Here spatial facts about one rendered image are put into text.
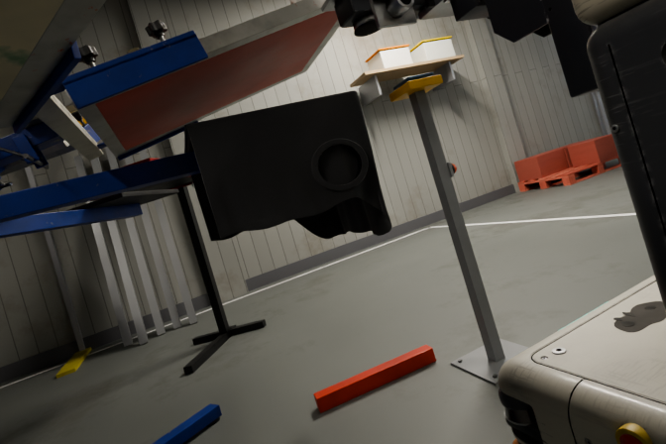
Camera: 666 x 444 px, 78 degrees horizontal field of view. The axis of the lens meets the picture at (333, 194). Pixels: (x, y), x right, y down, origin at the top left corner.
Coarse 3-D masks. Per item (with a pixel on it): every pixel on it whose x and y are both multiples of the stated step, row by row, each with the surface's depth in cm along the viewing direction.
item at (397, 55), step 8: (384, 48) 450; (392, 48) 454; (400, 48) 459; (376, 56) 457; (384, 56) 449; (392, 56) 453; (400, 56) 457; (408, 56) 461; (368, 64) 475; (376, 64) 461; (384, 64) 449; (392, 64) 452; (400, 64) 456
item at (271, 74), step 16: (272, 64) 134; (288, 64) 145; (304, 64) 156; (240, 80) 132; (256, 80) 142; (272, 80) 153; (208, 96) 130; (224, 96) 140; (240, 96) 151; (160, 112) 120; (176, 112) 129; (192, 112) 138; (208, 112) 149; (128, 128) 119; (144, 128) 126; (160, 128) 135; (128, 144) 134
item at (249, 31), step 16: (304, 0) 107; (320, 0) 109; (272, 16) 104; (288, 16) 105; (304, 16) 108; (224, 32) 99; (240, 32) 100; (256, 32) 102; (272, 32) 106; (208, 48) 97; (224, 48) 100; (320, 48) 145; (192, 64) 99; (112, 96) 92; (80, 112) 91; (96, 112) 96; (96, 128) 106; (176, 128) 146; (112, 144) 125; (144, 144) 144
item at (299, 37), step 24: (312, 24) 117; (240, 48) 105; (264, 48) 115; (288, 48) 126; (192, 72) 104; (216, 72) 113; (240, 72) 124; (120, 96) 95; (144, 96) 102; (168, 96) 111; (192, 96) 122; (120, 120) 109
